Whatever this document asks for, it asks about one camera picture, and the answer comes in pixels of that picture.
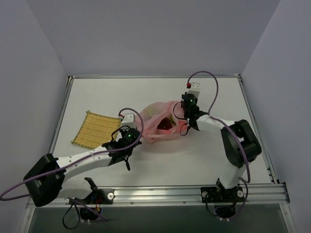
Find pink plastic bag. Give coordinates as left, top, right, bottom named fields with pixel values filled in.
left=136, top=100, right=188, bottom=143

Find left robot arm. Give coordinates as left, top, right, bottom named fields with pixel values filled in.
left=23, top=128, right=142, bottom=207

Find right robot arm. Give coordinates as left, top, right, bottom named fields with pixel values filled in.
left=181, top=91, right=262, bottom=200

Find red fake grapes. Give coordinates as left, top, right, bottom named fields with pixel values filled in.
left=157, top=117, right=176, bottom=131

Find green fake fruit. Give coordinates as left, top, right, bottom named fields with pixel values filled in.
left=143, top=104, right=158, bottom=117

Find yellow bamboo mat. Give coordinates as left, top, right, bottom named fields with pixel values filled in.
left=71, top=111, right=121, bottom=150

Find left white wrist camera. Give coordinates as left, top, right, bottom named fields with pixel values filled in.
left=121, top=113, right=136, bottom=129

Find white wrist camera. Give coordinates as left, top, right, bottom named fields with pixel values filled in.
left=121, top=113, right=136, bottom=129
left=186, top=82, right=201, bottom=95

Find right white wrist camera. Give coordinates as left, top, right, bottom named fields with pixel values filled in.
left=186, top=82, right=201, bottom=95

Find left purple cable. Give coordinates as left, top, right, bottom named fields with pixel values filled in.
left=0, top=108, right=144, bottom=201

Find purple cable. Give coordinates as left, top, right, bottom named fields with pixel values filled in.
left=0, top=108, right=144, bottom=201
left=187, top=70, right=251, bottom=216

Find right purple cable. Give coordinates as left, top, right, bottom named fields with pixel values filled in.
left=187, top=70, right=251, bottom=216

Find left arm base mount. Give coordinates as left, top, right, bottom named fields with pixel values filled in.
left=60, top=177, right=115, bottom=230

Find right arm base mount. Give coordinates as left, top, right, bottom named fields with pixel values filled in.
left=200, top=185, right=248, bottom=221

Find aluminium front rail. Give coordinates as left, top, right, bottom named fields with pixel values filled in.
left=32, top=184, right=290, bottom=207

